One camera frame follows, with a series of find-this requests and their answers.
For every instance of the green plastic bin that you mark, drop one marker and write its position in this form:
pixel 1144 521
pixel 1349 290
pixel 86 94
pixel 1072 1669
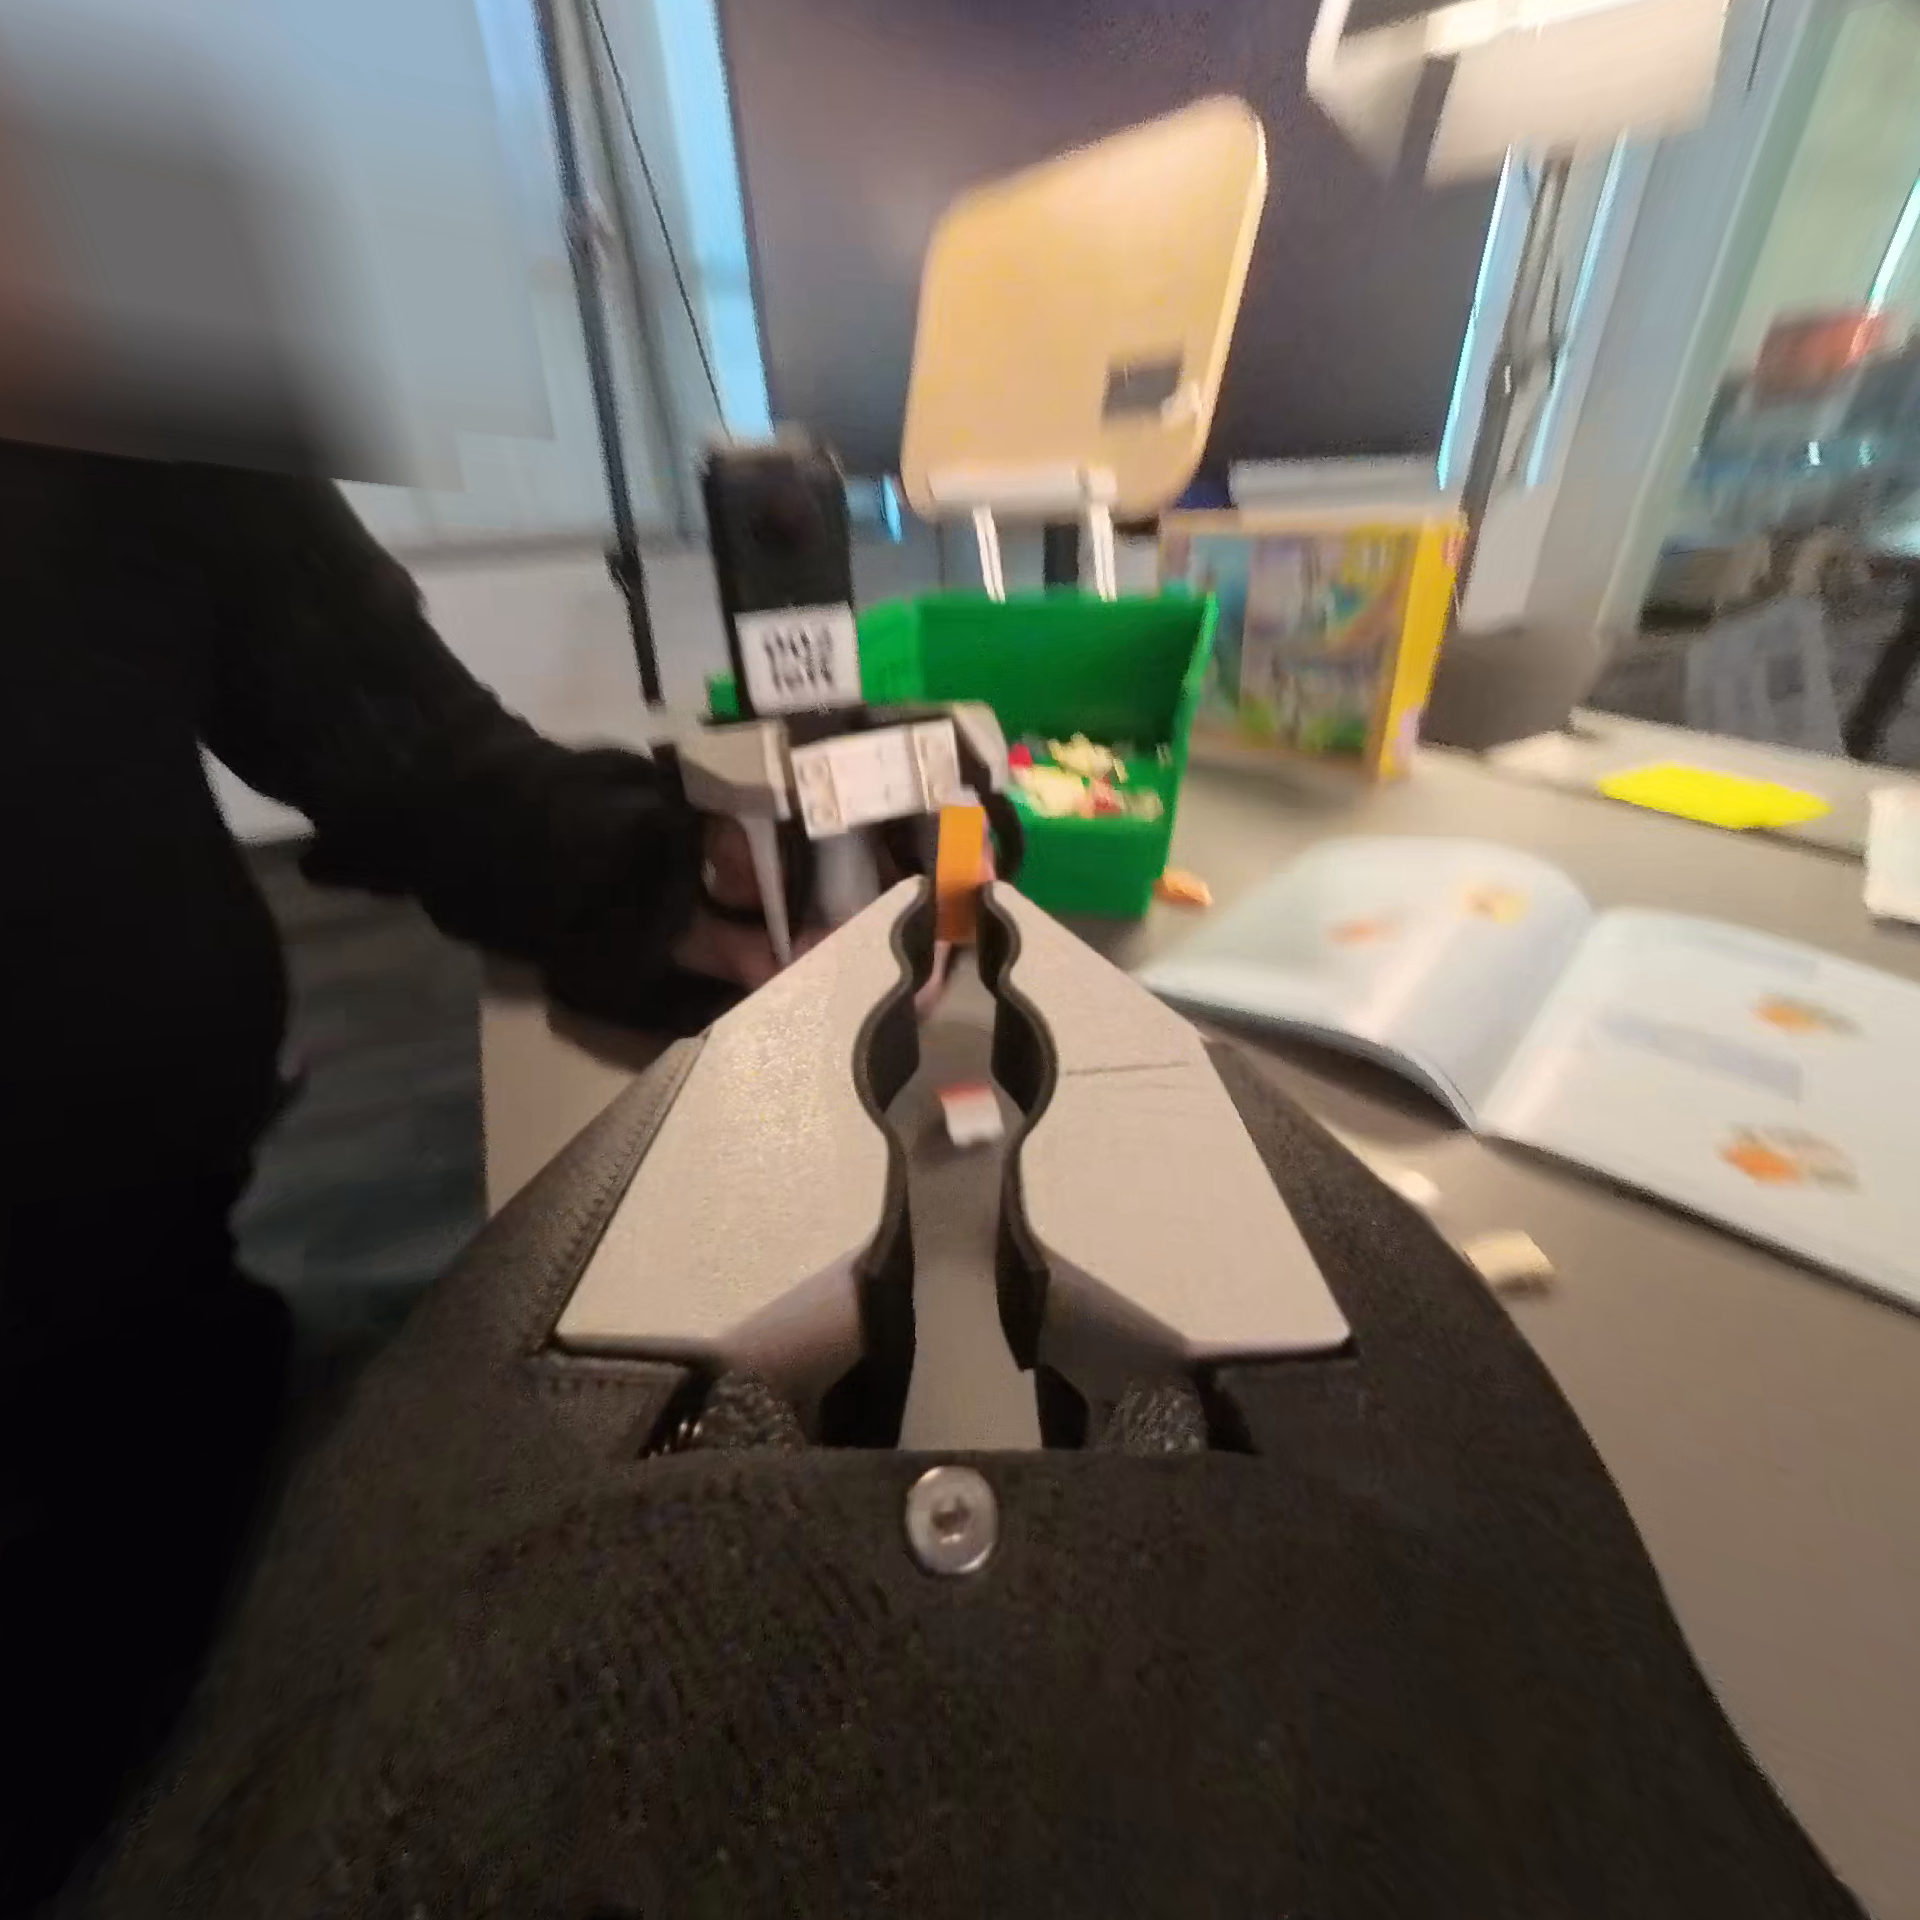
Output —
pixel 1050 646

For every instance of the orange lego frame piece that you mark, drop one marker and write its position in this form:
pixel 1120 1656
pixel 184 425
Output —
pixel 1185 887

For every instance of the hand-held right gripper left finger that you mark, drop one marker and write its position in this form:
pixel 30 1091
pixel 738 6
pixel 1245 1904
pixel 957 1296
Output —
pixel 721 1184

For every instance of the yellow sheet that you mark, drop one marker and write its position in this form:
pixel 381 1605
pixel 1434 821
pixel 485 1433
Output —
pixel 1718 797

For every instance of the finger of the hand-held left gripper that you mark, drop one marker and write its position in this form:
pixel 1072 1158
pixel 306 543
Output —
pixel 984 757
pixel 744 778

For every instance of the pale blue instruction booklet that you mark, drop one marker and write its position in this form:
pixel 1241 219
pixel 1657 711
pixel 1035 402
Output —
pixel 1622 1035

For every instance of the large black screen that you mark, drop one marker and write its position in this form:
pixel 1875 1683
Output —
pixel 839 224

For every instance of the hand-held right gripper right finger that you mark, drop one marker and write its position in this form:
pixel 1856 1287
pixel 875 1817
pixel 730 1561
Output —
pixel 1185 1200

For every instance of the person's left hand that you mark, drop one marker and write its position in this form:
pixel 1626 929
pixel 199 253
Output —
pixel 733 914

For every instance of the pile of lego pieces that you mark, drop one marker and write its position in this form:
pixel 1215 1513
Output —
pixel 1072 787

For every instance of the black light stand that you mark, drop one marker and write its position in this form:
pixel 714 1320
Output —
pixel 599 376

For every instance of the person's left forearm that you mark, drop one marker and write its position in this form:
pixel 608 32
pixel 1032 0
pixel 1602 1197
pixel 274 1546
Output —
pixel 523 839

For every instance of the beige chair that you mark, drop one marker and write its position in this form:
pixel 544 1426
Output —
pixel 1079 299

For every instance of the red and white lego piece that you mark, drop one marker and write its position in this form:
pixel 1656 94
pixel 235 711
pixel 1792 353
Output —
pixel 967 1119

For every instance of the colourful lego set box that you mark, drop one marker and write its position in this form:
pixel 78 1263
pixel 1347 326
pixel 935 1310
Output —
pixel 1320 646

